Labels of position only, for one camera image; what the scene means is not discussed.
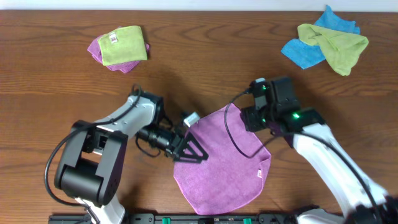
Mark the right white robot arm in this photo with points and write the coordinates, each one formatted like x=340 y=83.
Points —
x=277 y=108

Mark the crumpled green cloth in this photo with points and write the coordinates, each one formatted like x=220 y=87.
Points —
x=340 y=49

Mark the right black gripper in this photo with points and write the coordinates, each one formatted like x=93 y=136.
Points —
x=249 y=117

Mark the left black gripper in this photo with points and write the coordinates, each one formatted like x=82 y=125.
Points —
x=174 y=149

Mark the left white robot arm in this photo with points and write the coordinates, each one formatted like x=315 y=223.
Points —
x=91 y=164

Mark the folded green cloth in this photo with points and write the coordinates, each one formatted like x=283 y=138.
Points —
x=122 y=45

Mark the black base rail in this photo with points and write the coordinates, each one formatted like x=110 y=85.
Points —
x=262 y=218

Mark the purple microfiber cloth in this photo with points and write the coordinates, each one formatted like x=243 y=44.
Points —
x=236 y=170

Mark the crumpled blue cloth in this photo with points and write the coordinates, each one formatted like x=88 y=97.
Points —
x=306 y=56

